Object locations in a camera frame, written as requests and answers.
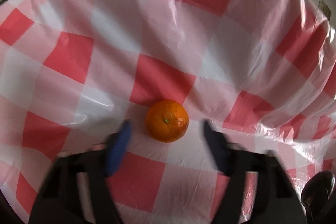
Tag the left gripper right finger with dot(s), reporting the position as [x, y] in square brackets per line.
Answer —
[276, 200]

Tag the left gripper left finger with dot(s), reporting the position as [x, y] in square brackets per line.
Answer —
[58, 200]

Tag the large orange mandarin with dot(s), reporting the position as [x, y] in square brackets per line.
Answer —
[166, 121]

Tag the red white checkered tablecloth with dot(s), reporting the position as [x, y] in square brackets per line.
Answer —
[261, 71]

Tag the wall power socket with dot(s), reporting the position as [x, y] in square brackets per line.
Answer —
[324, 8]

